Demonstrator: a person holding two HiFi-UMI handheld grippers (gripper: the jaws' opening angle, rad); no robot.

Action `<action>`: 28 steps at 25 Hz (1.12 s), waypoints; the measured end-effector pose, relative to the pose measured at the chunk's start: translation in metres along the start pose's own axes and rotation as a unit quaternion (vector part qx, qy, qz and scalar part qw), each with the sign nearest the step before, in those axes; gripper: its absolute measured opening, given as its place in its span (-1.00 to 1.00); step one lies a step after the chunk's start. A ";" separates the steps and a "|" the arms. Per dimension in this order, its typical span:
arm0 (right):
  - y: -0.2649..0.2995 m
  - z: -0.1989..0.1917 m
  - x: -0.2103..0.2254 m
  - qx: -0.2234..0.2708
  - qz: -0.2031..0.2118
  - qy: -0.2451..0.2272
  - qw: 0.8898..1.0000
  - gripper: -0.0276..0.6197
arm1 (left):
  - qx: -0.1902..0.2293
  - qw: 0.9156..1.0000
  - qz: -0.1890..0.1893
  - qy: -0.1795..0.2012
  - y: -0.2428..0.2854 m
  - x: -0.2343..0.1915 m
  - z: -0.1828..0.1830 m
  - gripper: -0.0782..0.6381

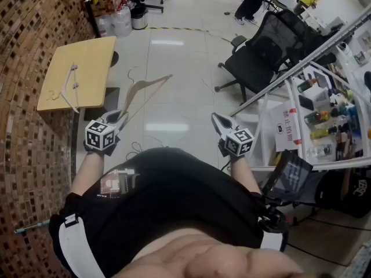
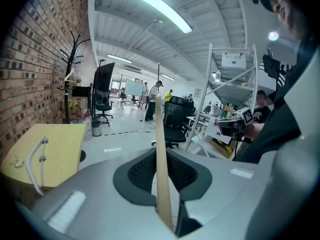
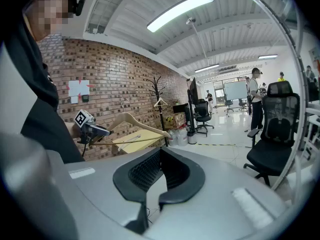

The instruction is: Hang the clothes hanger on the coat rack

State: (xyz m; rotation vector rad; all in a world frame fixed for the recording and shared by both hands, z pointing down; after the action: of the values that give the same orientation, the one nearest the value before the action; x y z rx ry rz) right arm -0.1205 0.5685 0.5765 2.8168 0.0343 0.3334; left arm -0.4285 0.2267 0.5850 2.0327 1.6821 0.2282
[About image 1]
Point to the black field monitor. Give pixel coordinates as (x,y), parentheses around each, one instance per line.
(290,175)

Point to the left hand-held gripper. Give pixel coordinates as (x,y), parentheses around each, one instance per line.
(100,136)

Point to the person's right forearm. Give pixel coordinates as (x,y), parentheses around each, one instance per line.
(243,175)

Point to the blue container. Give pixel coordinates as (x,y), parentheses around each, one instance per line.
(354,120)

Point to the white round camera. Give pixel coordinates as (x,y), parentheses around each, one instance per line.
(345,49)

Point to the small wooden side table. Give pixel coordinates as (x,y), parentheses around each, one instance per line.
(87,59)

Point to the black bag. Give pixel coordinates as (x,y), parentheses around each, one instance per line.
(347,193)

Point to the person's black shirt torso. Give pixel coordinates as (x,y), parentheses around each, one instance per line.
(174,198)

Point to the person's chin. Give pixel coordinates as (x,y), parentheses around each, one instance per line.
(203,256)

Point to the plain wooden hanger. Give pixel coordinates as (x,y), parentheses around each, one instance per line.
(145,82)

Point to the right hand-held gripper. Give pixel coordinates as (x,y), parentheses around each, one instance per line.
(239,142)

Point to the yellow black floor tape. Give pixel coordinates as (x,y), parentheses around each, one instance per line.
(174,28)

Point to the black mesh office chair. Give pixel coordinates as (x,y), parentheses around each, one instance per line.
(316,39)
(252,68)

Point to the white paper sign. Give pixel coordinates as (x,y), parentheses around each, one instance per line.
(285,126)

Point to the white shelf unit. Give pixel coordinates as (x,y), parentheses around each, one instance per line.
(319,164)

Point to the white hanger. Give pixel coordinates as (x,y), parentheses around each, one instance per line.
(63,91)

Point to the green bottle orange cap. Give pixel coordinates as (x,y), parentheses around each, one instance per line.
(305,86)

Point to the aluminium rail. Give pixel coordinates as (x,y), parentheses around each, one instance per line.
(290,71)

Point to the yellow drink bottle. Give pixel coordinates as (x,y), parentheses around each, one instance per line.
(321,133)

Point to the person's left forearm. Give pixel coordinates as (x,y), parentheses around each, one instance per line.
(87,172)

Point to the clear plastic water jug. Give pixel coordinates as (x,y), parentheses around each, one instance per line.
(121,22)
(104,26)

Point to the clear drink bottle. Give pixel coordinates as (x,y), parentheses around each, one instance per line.
(319,151)

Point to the black monitor mount rig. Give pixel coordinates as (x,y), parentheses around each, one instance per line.
(275,219)

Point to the orange drink bottle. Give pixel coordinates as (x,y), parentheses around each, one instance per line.
(317,117)

